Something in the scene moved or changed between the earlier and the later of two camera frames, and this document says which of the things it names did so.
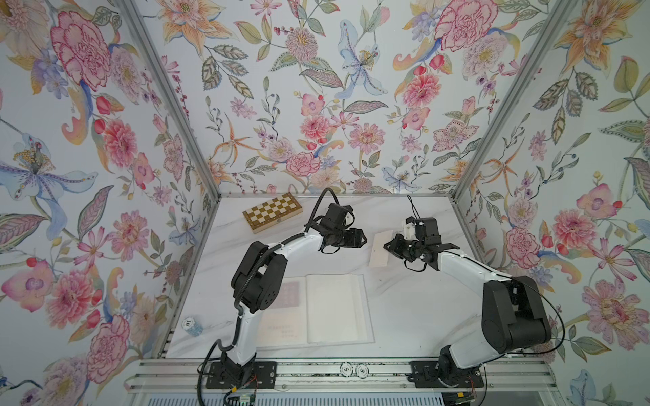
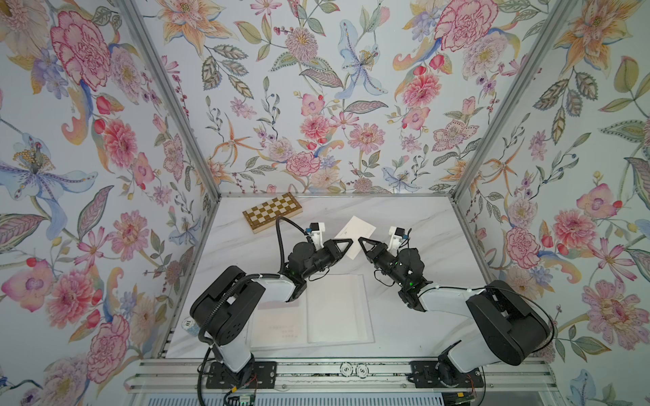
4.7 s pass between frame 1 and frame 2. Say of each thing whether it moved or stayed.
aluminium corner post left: stayed
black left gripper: moved
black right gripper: moved
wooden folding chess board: stayed
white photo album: stayed
